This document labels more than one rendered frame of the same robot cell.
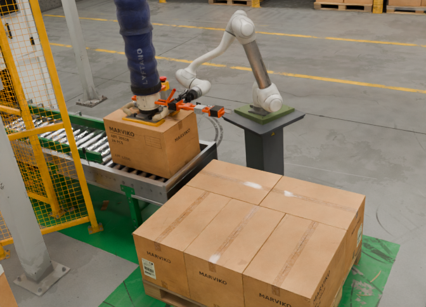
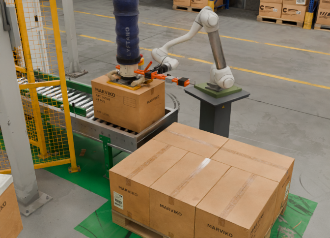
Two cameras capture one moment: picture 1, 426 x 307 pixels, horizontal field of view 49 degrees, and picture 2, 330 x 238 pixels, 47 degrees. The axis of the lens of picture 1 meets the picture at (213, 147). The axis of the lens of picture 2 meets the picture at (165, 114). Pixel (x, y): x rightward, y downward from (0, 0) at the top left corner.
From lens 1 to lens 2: 0.26 m
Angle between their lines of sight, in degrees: 3
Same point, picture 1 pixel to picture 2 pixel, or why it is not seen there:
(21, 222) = (19, 155)
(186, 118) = (157, 86)
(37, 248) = (29, 178)
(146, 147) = (123, 106)
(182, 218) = (149, 163)
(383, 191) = (305, 162)
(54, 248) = (40, 181)
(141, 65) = (127, 40)
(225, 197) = (183, 150)
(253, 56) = (215, 42)
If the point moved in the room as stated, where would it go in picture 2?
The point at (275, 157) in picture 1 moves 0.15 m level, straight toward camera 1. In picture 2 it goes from (223, 126) to (223, 133)
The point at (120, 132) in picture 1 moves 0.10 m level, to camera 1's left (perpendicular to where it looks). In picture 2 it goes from (103, 93) to (93, 93)
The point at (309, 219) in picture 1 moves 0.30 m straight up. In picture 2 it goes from (250, 171) to (254, 139)
